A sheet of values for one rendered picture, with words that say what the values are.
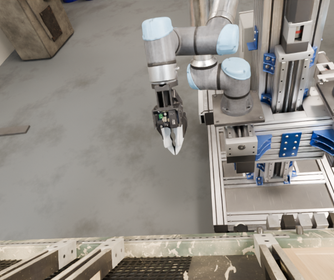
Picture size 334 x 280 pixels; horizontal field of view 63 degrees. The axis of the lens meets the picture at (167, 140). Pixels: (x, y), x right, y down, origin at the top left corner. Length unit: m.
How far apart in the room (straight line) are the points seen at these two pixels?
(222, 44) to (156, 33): 0.17
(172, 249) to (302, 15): 1.00
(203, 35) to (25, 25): 4.27
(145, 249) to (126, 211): 1.22
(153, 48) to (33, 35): 4.29
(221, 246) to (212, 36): 0.72
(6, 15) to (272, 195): 4.34
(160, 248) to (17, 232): 1.79
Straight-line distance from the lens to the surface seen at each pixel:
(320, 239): 1.13
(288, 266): 0.79
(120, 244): 1.10
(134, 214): 2.29
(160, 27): 0.70
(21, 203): 2.89
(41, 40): 4.94
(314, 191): 2.09
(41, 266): 1.05
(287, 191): 2.05
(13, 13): 4.89
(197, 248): 1.10
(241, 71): 1.18
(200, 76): 1.21
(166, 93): 0.72
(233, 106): 1.27
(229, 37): 0.76
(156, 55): 0.70
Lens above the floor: 1.91
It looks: 45 degrees down
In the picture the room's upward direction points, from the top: 16 degrees counter-clockwise
